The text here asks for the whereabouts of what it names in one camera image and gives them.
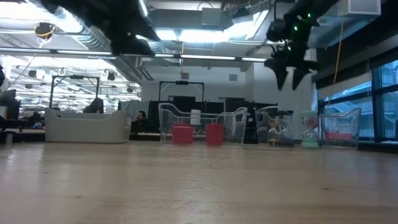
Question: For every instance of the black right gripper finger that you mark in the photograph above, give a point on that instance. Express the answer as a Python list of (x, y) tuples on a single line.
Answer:
[(281, 76), (298, 76)]

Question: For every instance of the purple sand hourglass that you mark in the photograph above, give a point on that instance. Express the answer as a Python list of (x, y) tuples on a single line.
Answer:
[(286, 143)]

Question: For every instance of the orange sand hourglass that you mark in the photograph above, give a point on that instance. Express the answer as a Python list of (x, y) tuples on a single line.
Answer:
[(273, 126)]

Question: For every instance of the long ceiling light bar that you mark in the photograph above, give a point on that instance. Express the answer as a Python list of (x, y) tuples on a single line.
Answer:
[(205, 57)]

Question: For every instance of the black monitor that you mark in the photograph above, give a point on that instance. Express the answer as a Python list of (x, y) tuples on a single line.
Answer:
[(11, 105)]

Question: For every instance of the clear plastic bin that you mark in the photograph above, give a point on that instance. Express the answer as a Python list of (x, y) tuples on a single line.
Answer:
[(354, 124), (236, 124)]

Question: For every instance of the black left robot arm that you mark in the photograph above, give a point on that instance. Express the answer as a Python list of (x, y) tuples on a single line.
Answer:
[(93, 12)]

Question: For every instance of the red plastic block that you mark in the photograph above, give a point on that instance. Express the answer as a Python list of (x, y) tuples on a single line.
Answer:
[(183, 135), (214, 135)]

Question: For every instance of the grey plastic bin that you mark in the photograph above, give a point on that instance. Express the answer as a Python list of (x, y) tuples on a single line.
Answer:
[(87, 130)]

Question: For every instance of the mint green hourglass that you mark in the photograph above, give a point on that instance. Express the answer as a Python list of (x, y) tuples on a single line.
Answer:
[(309, 143)]

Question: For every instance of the red toolbox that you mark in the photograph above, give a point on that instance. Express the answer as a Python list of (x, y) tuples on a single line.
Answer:
[(339, 136)]

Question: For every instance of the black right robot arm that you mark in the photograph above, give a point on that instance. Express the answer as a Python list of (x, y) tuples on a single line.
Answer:
[(311, 9)]

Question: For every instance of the dark office desk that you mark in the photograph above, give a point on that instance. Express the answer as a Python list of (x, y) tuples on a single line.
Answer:
[(25, 130)]

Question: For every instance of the white ceiling air unit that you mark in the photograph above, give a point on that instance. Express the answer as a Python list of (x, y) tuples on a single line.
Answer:
[(363, 7)]

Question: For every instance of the white cylinder canister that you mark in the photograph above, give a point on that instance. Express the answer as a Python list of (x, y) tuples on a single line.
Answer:
[(195, 117)]

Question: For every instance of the person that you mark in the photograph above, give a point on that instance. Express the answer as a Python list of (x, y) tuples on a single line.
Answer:
[(141, 119), (94, 105)]

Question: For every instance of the black gantry frame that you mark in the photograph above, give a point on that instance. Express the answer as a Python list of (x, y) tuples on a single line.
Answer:
[(182, 82), (74, 77)]

